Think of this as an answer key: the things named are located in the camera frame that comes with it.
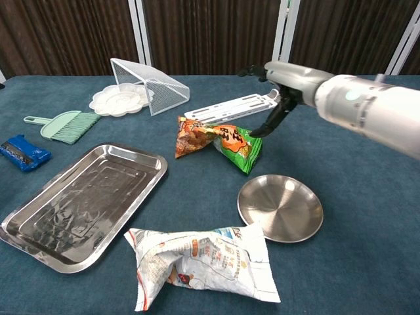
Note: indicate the blue snack bar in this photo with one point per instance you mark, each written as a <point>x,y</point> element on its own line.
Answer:
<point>24,154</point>

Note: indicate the mint green hand brush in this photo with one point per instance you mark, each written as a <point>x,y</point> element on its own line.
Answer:
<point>65,126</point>

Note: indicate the white snack bag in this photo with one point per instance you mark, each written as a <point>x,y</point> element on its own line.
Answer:
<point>213,259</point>

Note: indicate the blue felt table mat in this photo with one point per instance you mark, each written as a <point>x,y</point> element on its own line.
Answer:
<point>344,229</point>

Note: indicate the white folding laptop stand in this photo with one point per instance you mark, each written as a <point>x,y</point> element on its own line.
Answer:
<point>229,110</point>

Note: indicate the rectangular steel tray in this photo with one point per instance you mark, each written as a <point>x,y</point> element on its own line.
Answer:
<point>85,200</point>

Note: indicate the orange green snack bag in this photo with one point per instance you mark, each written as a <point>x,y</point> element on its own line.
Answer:
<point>226,141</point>

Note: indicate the white flower-shaped palette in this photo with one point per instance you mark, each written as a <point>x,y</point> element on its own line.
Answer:
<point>115,100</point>

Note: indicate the brown divider panel white frame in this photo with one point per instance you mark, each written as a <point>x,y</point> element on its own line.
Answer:
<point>65,36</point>
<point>210,36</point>
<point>344,33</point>
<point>414,62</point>

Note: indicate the round steel plate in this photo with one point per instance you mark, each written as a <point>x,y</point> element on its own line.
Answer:
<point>280,208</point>

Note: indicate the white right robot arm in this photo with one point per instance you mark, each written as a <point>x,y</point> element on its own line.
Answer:
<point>377,108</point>

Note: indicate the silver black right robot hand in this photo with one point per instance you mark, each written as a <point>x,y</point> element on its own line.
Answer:
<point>295,82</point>

